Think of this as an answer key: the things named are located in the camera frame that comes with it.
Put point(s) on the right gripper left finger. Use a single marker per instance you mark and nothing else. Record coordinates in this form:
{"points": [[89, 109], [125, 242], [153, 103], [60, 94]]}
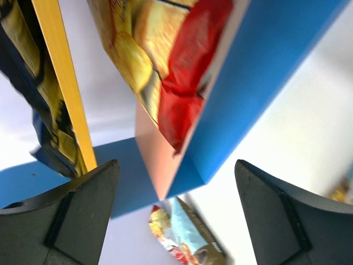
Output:
{"points": [[65, 225]]}

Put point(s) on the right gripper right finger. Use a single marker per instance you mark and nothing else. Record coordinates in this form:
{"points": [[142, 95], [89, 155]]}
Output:
{"points": [[290, 225]]}

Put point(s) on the red Chuba bag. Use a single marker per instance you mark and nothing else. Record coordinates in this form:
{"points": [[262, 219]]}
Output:
{"points": [[163, 51]]}

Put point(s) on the yellow chips bag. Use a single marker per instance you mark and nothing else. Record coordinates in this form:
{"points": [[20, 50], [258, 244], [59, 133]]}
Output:
{"points": [[342, 192]]}

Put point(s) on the light blue cassava chips bag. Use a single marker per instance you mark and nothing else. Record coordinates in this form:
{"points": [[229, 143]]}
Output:
{"points": [[184, 235]]}

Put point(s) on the blue shelf with coloured boards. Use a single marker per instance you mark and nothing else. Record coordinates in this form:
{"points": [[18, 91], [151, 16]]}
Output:
{"points": [[272, 40]]}

